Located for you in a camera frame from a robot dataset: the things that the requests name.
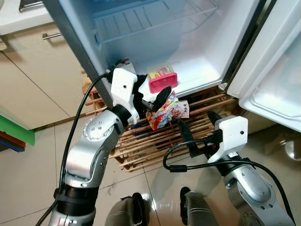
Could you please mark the colourful snack packet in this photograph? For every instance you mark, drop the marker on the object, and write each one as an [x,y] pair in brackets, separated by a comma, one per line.
[162,117]

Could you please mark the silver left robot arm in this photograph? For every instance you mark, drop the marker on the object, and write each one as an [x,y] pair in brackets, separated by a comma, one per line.
[87,150]

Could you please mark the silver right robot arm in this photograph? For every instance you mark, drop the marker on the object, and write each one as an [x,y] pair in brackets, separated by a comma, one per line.
[256,193]

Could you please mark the grey steel fridge body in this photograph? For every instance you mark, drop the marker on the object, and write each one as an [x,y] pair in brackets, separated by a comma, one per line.
[197,52]

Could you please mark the white fridge door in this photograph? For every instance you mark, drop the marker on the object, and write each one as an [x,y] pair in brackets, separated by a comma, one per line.
[277,70]

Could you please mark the pink lidded food container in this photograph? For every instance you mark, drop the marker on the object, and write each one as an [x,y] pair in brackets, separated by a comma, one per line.
[162,80]

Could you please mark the wooden slatted rack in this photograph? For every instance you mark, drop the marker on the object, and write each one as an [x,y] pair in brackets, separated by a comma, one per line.
[141,146]

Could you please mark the robot right leg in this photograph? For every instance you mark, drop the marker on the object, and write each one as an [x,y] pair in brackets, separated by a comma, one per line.
[197,209]

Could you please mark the blue plastic crate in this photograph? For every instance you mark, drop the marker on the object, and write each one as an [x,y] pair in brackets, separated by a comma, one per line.
[11,143]

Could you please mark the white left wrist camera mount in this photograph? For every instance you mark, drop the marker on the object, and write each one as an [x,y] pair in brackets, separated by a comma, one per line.
[123,92]

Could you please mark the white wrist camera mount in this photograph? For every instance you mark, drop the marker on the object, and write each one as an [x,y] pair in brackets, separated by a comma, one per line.
[123,92]
[233,134]

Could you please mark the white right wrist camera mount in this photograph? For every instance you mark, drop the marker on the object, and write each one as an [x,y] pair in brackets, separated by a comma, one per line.
[233,134]

